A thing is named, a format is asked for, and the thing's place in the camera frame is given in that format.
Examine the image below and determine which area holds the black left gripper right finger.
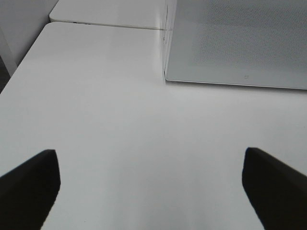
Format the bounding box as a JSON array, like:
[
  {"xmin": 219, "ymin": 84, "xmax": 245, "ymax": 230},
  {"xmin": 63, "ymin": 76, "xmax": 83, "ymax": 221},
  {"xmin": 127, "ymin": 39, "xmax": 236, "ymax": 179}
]
[{"xmin": 242, "ymin": 148, "xmax": 307, "ymax": 230}]

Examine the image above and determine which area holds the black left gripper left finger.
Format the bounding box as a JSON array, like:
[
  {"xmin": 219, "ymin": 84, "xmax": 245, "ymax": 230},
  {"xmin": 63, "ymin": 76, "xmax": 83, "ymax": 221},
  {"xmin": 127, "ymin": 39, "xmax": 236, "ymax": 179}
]
[{"xmin": 0, "ymin": 149, "xmax": 61, "ymax": 230}]

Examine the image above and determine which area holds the white microwave door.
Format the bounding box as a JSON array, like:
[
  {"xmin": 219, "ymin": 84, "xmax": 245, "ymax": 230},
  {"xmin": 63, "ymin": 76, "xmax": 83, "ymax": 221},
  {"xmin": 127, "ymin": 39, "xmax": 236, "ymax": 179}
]
[{"xmin": 165, "ymin": 0, "xmax": 307, "ymax": 89}]

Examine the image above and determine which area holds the white adjacent table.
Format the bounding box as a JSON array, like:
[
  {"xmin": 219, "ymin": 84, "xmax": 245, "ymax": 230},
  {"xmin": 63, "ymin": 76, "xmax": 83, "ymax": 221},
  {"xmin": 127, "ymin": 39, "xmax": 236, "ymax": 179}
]
[{"xmin": 49, "ymin": 0, "xmax": 166, "ymax": 30}]

